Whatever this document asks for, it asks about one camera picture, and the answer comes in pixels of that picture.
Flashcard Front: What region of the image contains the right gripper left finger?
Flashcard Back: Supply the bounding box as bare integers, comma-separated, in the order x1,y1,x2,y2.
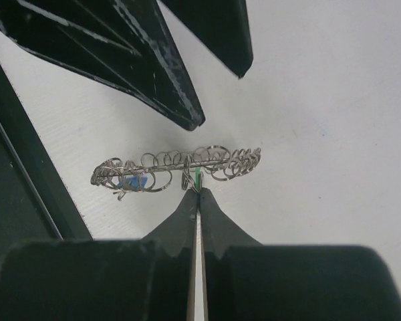
0,191,198,320

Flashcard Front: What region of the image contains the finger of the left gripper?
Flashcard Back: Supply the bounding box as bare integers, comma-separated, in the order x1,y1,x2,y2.
0,0,205,131
162,0,253,78

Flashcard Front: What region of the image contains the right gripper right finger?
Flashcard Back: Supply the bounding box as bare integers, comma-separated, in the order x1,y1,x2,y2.
198,188,401,320

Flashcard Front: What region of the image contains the metal disc with keyrings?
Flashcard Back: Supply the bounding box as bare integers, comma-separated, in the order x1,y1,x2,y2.
90,145,261,201

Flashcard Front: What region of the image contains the green tag key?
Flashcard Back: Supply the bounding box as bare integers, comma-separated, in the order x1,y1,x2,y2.
195,167,203,193

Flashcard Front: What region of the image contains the blue tag key on disc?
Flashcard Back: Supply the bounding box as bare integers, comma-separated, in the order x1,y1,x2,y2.
115,171,156,194

